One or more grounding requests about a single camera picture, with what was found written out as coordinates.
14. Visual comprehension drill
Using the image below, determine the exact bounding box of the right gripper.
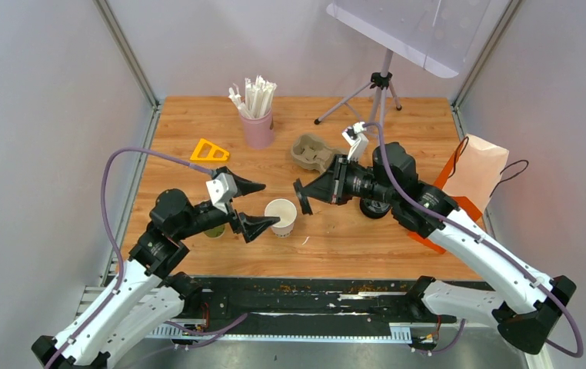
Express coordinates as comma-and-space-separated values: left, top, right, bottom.
300, 154, 396, 206

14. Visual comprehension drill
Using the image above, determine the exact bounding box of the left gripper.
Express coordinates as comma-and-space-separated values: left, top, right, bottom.
175, 166, 280, 241

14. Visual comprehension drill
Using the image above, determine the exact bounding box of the white paper cup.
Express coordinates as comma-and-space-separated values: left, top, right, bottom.
265, 198, 298, 238

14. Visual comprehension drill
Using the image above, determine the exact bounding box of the green paper cup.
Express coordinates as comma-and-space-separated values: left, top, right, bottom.
203, 224, 226, 239

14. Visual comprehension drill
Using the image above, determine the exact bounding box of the black cup lid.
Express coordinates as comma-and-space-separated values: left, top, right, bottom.
293, 178, 313, 215

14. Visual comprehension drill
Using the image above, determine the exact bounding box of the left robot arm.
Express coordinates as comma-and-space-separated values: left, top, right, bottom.
32, 167, 279, 368

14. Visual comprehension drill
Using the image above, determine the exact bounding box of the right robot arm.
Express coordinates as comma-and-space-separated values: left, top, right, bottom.
294, 142, 576, 354

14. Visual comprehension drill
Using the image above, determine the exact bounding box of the pulp cup carrier tray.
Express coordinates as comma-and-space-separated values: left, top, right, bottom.
290, 134, 347, 173

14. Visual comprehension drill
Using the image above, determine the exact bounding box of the stack of black lids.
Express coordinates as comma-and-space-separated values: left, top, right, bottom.
359, 198, 391, 219

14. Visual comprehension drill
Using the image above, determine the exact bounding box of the yellow triangular plastic piece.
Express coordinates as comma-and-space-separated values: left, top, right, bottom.
190, 138, 231, 162

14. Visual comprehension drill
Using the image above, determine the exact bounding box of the pink straw holder cup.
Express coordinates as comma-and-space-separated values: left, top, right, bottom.
239, 109, 275, 149

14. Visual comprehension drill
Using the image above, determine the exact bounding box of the grey tripod stand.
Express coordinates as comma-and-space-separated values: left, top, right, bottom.
314, 48, 402, 126

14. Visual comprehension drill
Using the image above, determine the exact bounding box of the wrapped straws bundle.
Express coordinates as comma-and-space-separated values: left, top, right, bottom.
228, 75, 278, 119

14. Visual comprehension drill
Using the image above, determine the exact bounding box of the orange paper bag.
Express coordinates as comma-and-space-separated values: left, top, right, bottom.
407, 134, 530, 254

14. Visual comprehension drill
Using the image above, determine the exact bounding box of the white board on tripod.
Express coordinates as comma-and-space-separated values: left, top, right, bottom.
326, 0, 490, 79

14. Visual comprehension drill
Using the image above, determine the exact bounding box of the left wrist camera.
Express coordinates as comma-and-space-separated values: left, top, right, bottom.
205, 173, 233, 210

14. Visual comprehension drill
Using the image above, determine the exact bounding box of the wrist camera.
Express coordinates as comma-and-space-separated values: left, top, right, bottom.
205, 173, 233, 210
342, 121, 369, 162

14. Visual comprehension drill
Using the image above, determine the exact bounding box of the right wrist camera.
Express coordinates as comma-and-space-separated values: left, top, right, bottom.
342, 121, 369, 162

